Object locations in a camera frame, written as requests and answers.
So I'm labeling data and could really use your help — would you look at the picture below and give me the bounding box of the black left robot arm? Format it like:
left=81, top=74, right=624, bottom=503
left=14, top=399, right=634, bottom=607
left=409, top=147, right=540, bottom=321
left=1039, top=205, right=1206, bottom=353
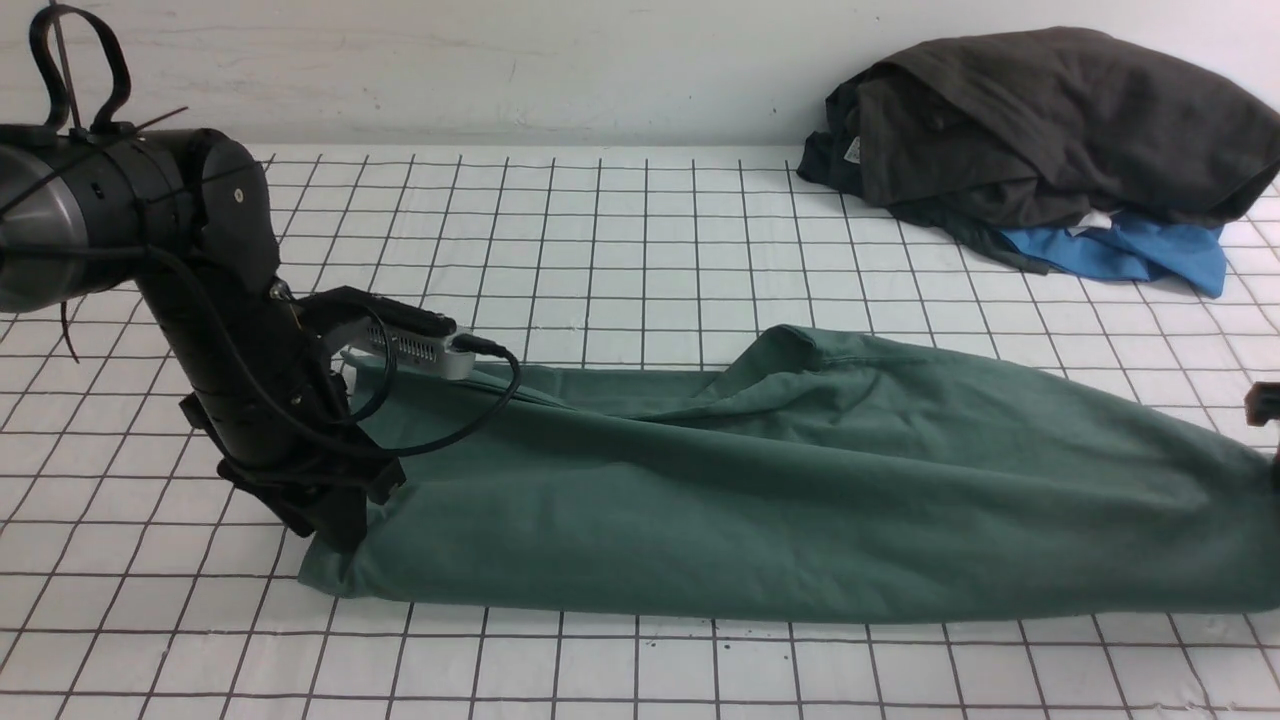
left=3, top=126, right=404, bottom=553

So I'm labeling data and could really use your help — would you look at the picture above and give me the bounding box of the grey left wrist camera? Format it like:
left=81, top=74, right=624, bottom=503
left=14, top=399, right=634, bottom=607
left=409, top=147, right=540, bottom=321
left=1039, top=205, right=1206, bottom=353
left=292, top=286, right=475, bottom=380

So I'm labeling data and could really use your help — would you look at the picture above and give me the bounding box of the green long-sleeved shirt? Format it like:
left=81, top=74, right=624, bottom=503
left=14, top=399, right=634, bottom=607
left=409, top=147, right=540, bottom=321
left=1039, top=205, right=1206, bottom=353
left=298, top=325, right=1279, bottom=624

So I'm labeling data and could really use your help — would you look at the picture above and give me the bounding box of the white grid tablecloth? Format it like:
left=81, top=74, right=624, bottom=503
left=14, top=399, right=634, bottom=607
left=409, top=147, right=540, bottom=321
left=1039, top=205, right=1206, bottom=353
left=1, top=147, right=1277, bottom=719

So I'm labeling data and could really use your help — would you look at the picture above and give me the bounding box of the black camera cable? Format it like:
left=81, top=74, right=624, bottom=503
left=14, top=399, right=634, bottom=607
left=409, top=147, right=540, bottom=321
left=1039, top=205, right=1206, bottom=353
left=150, top=245, right=524, bottom=461

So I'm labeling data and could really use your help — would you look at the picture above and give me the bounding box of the dark grey shirt pile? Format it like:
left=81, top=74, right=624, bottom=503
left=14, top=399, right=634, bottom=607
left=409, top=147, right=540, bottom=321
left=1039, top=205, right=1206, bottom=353
left=797, top=27, right=1279, bottom=261

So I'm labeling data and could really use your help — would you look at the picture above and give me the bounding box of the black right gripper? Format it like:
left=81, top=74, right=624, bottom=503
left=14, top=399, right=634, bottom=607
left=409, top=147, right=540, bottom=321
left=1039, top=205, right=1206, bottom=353
left=1245, top=380, right=1280, bottom=427

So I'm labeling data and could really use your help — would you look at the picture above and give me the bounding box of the blue shirt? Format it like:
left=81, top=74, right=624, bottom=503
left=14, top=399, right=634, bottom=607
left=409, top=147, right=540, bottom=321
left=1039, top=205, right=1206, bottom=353
left=998, top=211, right=1228, bottom=299

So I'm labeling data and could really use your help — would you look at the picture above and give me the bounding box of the black cable loop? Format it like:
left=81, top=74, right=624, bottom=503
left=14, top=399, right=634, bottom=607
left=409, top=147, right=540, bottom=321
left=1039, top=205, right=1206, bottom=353
left=29, top=3, right=191, bottom=136

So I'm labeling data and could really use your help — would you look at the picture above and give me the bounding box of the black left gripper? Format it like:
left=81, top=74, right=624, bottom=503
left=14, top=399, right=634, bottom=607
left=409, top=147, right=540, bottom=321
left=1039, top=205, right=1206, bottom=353
left=180, top=393, right=406, bottom=553

